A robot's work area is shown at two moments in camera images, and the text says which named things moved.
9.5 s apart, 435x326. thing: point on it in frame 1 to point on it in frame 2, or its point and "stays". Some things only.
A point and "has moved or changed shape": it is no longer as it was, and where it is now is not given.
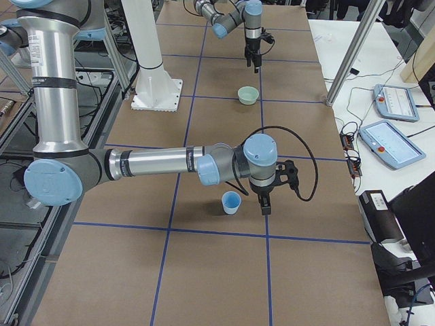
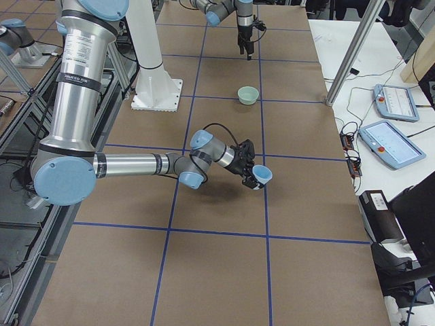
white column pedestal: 155,90 stays
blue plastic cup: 231,201 has moved or changed shape
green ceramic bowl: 247,95 stays
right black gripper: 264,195 to 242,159
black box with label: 380,221 stays
